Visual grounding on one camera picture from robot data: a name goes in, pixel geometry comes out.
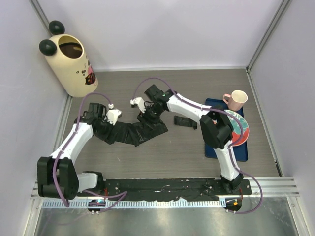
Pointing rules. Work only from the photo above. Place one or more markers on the dark blue tray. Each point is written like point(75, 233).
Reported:
point(241, 152)

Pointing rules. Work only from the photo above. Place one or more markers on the aluminium frame rail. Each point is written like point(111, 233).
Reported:
point(271, 187)

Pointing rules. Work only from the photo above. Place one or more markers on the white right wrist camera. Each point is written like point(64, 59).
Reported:
point(139, 103)

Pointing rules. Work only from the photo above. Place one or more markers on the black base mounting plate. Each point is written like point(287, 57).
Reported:
point(167, 189)

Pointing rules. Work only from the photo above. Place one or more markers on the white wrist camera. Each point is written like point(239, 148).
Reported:
point(113, 114)
point(139, 103)

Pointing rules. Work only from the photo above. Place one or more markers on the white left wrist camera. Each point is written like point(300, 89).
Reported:
point(113, 114)

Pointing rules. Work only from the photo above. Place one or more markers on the pink ceramic mug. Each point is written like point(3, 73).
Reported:
point(235, 100)

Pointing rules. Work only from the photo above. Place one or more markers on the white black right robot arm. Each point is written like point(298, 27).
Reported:
point(215, 126)

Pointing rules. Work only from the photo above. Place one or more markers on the white slotted cable duct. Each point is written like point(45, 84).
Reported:
point(181, 203)

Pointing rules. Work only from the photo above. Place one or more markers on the red teal floral plate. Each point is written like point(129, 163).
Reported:
point(240, 134)

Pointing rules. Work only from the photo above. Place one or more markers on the black trash bag roll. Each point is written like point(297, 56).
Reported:
point(185, 122)

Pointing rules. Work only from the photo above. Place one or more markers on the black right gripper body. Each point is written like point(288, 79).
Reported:
point(152, 113)

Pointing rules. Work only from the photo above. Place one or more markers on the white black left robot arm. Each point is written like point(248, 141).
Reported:
point(56, 175)

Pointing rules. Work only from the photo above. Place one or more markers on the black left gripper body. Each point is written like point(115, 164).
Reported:
point(105, 127)

